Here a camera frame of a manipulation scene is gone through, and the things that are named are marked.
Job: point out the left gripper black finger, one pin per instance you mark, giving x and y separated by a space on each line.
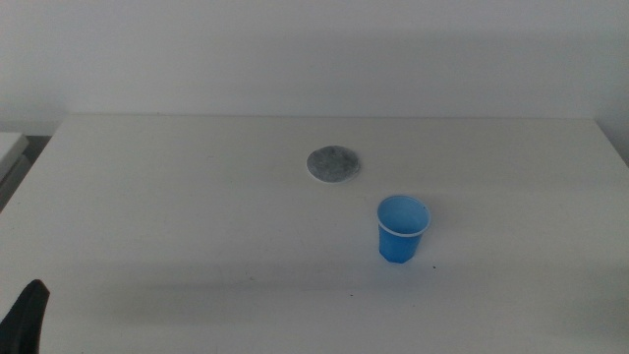
24 322

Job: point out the blue plastic cup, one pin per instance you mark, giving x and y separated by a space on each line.
399 243

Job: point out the round grey cup mat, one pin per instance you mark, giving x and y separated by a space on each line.
333 163

